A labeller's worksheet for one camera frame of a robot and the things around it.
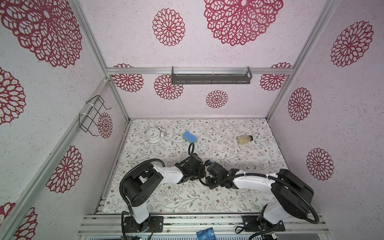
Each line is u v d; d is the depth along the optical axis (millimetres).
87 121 748
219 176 678
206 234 715
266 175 494
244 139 1042
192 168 715
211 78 922
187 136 1093
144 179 522
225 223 758
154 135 1060
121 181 450
